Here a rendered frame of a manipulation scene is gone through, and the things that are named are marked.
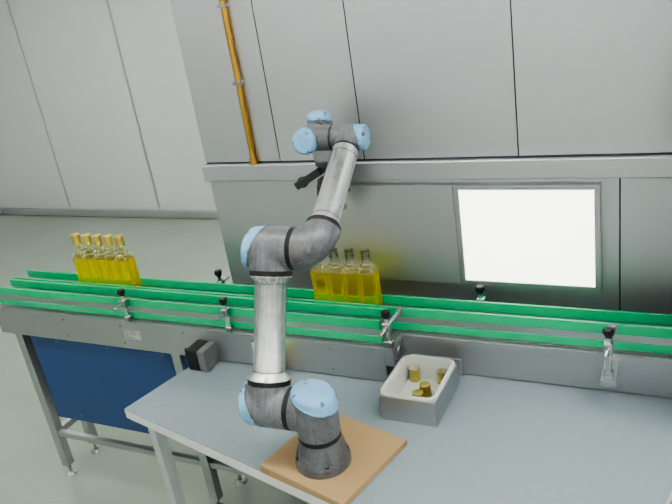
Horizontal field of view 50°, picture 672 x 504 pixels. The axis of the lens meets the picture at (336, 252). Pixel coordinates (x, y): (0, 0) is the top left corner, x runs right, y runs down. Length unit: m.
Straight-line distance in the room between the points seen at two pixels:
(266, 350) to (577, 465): 0.84
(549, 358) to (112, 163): 5.63
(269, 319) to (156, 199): 5.21
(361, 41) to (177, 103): 4.37
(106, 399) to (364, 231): 1.38
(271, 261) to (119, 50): 5.08
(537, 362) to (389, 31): 1.08
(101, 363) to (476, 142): 1.75
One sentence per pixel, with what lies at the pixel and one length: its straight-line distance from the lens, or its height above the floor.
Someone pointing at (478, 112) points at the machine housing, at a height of 1.54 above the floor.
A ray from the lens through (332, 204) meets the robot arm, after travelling 1.89.
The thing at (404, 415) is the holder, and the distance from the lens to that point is 2.12.
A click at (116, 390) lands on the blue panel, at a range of 3.11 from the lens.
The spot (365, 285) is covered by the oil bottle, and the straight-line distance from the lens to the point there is 2.32.
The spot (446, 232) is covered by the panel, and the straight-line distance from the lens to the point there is 2.31.
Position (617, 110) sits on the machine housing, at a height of 1.52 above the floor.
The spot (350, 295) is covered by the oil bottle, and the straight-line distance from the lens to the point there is 2.36.
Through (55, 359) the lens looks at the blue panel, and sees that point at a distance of 3.28.
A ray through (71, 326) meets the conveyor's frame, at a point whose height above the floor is 0.83.
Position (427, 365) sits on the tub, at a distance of 2.26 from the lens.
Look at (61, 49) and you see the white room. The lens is 7.26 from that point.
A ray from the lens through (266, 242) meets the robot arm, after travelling 1.85.
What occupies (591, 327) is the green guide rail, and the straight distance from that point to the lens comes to 2.16.
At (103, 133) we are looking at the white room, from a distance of 7.18.
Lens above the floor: 2.01
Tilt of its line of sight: 22 degrees down
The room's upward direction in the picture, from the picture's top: 9 degrees counter-clockwise
